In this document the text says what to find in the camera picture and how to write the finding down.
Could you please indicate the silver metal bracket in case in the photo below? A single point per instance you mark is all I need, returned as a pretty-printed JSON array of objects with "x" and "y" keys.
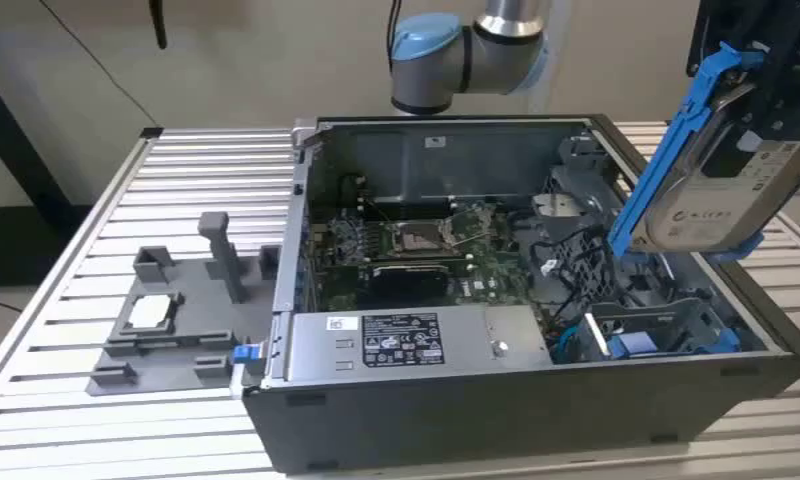
[{"x": 560, "y": 205}]

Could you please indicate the silver CPU plate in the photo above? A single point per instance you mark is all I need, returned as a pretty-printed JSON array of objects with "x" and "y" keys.
[{"x": 149, "y": 312}]

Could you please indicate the hard disk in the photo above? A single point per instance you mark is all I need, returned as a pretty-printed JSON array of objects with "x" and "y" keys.
[{"x": 680, "y": 220}]

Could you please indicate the blue disk carrier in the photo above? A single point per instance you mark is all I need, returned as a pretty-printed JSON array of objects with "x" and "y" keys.
[{"x": 629, "y": 345}]

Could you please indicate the perforated metal disk bay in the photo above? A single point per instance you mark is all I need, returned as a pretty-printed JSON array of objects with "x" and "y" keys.
[{"x": 573, "y": 235}]

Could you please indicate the green motherboard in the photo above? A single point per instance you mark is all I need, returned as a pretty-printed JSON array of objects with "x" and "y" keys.
[{"x": 493, "y": 280}]

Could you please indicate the blue case latch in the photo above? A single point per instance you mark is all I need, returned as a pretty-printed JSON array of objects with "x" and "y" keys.
[{"x": 241, "y": 354}]

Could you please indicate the silver power supply with labels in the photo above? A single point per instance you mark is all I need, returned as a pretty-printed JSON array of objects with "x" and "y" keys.
[{"x": 453, "y": 340}]

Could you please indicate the white case sticker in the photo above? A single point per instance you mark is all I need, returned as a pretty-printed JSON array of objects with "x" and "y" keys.
[{"x": 436, "y": 142}]

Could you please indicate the black monitor stand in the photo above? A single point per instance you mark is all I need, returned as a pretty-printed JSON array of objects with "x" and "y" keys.
[{"x": 20, "y": 240}]

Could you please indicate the black open PC case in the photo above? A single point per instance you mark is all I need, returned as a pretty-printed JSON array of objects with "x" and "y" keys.
[{"x": 440, "y": 425}]

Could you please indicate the grey plastic parts rack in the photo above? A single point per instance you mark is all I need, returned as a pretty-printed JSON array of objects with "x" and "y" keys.
[{"x": 193, "y": 325}]

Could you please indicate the black graphics card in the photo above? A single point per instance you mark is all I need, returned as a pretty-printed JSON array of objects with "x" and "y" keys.
[{"x": 403, "y": 285}]

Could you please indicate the CPU socket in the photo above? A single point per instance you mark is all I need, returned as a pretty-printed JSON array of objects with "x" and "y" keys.
[{"x": 413, "y": 239}]

